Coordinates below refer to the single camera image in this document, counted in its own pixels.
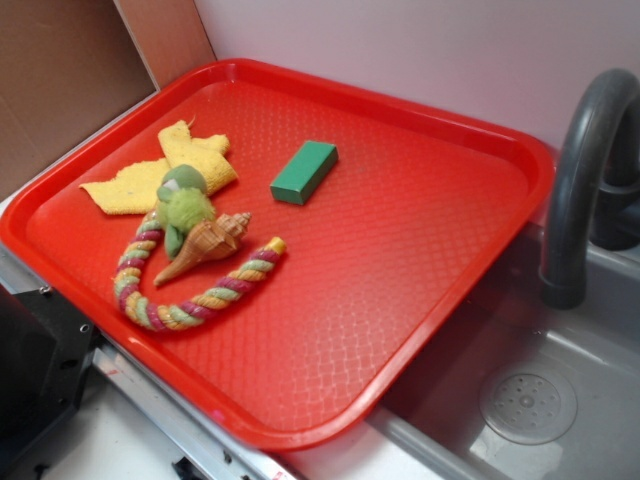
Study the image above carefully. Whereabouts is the yellow cloth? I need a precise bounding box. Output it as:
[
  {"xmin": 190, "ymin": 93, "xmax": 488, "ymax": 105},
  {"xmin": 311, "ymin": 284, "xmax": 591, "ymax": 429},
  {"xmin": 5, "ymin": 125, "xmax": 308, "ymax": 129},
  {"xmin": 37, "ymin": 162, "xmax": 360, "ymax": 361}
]
[{"xmin": 80, "ymin": 120, "xmax": 237, "ymax": 215}]

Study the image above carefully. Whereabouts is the multicolour twisted rope toy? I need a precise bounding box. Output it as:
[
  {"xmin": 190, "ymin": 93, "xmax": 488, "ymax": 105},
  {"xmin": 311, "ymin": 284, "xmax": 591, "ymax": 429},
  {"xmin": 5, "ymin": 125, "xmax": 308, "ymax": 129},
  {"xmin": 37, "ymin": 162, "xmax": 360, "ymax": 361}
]
[{"xmin": 113, "ymin": 211, "xmax": 287, "ymax": 332}]

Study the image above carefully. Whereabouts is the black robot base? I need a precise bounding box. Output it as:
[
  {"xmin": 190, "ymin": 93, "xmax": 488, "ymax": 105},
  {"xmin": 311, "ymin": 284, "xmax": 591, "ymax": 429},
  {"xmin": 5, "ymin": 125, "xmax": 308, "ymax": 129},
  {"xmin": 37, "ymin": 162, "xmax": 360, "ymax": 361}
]
[{"xmin": 1, "ymin": 288, "xmax": 95, "ymax": 477}]

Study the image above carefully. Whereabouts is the red plastic tray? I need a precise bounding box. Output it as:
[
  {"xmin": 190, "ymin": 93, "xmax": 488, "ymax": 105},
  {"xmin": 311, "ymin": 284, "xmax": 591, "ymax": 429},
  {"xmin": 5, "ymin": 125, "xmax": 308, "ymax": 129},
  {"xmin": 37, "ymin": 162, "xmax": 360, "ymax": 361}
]
[{"xmin": 1, "ymin": 60, "xmax": 554, "ymax": 451}]

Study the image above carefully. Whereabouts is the grey curved faucet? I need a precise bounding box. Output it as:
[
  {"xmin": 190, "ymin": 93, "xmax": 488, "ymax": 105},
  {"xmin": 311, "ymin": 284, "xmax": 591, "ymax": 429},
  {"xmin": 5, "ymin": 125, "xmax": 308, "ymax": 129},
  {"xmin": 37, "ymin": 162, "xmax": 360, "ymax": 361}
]
[{"xmin": 539, "ymin": 68, "xmax": 639, "ymax": 309}]

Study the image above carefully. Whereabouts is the round sink drain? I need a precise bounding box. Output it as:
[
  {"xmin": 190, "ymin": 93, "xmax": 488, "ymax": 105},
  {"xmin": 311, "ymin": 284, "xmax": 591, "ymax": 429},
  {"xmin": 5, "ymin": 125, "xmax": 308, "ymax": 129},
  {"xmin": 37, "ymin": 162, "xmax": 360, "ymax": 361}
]
[{"xmin": 479, "ymin": 362, "xmax": 578, "ymax": 445}]

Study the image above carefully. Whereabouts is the green rectangular block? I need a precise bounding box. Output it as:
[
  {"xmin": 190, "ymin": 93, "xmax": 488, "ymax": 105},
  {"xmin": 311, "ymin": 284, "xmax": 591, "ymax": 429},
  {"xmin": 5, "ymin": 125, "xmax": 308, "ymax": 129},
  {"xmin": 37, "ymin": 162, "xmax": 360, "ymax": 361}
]
[{"xmin": 270, "ymin": 141, "xmax": 339, "ymax": 205}]

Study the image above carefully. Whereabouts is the orange conch shell toy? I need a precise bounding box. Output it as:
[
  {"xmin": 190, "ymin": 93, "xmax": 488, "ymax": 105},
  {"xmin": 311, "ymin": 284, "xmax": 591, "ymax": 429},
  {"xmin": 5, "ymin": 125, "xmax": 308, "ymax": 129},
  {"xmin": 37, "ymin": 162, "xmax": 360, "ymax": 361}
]
[{"xmin": 153, "ymin": 212, "xmax": 252, "ymax": 287}]

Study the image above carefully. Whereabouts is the brown cardboard panel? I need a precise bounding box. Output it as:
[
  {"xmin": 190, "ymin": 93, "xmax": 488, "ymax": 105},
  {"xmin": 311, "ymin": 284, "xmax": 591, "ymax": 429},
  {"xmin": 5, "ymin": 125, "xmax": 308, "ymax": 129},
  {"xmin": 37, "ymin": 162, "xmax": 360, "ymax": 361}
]
[{"xmin": 1, "ymin": 1, "xmax": 215, "ymax": 198}]

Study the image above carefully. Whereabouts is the grey plastic sink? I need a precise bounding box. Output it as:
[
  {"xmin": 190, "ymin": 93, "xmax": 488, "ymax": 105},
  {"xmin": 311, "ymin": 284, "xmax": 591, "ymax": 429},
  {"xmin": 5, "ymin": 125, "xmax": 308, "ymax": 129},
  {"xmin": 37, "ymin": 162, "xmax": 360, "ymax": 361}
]
[{"xmin": 369, "ymin": 226, "xmax": 639, "ymax": 479}]

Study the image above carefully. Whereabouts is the green plush toy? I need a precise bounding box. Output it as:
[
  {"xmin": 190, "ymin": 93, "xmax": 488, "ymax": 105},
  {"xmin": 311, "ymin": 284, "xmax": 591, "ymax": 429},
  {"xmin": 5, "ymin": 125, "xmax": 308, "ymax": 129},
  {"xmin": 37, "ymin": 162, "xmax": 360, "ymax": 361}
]
[{"xmin": 156, "ymin": 164, "xmax": 216, "ymax": 260}]

